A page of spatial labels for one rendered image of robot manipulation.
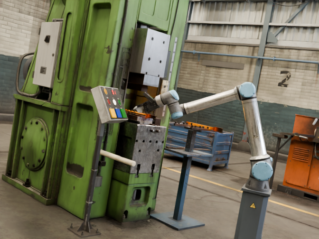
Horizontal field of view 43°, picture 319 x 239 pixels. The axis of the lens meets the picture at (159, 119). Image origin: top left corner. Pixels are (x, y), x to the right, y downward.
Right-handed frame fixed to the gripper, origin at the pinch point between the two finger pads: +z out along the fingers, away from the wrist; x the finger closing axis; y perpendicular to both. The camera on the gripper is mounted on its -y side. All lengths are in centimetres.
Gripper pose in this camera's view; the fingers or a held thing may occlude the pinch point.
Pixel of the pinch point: (134, 107)
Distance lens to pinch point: 329.4
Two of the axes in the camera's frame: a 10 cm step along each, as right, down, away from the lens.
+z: -8.9, 3.4, 3.0
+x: 3.2, -0.1, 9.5
